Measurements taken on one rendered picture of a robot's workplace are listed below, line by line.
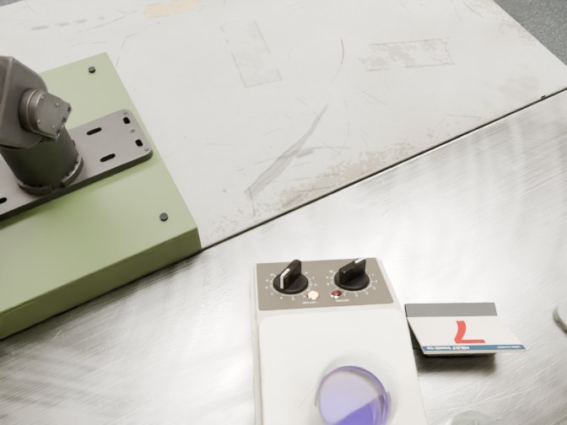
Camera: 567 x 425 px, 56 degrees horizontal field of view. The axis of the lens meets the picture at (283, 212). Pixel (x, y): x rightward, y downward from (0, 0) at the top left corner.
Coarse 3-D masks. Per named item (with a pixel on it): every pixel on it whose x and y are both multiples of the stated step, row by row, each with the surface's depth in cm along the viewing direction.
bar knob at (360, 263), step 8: (352, 264) 48; (360, 264) 48; (344, 272) 47; (352, 272) 48; (360, 272) 48; (336, 280) 48; (344, 280) 47; (352, 280) 48; (360, 280) 48; (368, 280) 48; (344, 288) 47; (352, 288) 47; (360, 288) 47
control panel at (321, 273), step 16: (256, 272) 50; (272, 272) 50; (304, 272) 50; (320, 272) 50; (336, 272) 50; (368, 272) 50; (272, 288) 48; (320, 288) 48; (336, 288) 48; (368, 288) 48; (384, 288) 48; (272, 304) 46; (288, 304) 46; (304, 304) 46; (320, 304) 46; (336, 304) 46; (352, 304) 46; (368, 304) 46
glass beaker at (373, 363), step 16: (352, 352) 34; (368, 352) 34; (336, 368) 36; (368, 368) 36; (384, 368) 34; (320, 384) 33; (384, 384) 35; (400, 384) 33; (400, 400) 32; (320, 416) 32
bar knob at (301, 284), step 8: (296, 264) 48; (288, 272) 47; (296, 272) 48; (280, 280) 47; (288, 280) 47; (296, 280) 48; (304, 280) 48; (280, 288) 47; (288, 288) 47; (296, 288) 47; (304, 288) 47
